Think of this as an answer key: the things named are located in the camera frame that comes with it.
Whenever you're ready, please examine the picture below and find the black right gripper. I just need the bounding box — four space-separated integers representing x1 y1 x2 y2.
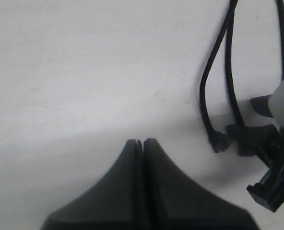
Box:
226 125 284 213

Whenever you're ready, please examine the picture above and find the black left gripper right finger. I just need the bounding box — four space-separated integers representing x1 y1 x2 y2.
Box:
143 138 259 230

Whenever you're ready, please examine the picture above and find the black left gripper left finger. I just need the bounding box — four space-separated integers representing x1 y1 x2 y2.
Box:
42 139 147 230

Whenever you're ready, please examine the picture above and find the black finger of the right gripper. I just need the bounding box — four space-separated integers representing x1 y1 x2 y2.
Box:
249 94 273 118

